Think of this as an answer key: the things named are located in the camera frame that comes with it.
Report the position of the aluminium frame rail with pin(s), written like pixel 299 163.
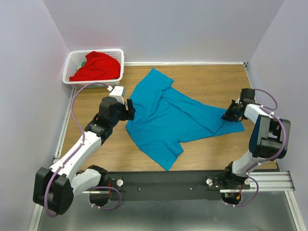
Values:
pixel 281 182

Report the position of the red t shirt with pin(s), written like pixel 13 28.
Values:
pixel 98 66

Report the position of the white plastic basket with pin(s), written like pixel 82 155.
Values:
pixel 76 58

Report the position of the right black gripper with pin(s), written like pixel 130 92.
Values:
pixel 227 114

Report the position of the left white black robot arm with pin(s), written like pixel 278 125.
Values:
pixel 56 187

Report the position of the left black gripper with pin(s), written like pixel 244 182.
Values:
pixel 127 114

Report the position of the blue t shirt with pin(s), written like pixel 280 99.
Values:
pixel 165 118

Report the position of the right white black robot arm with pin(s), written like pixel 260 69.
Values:
pixel 268 141

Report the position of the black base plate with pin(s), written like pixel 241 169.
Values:
pixel 167 186

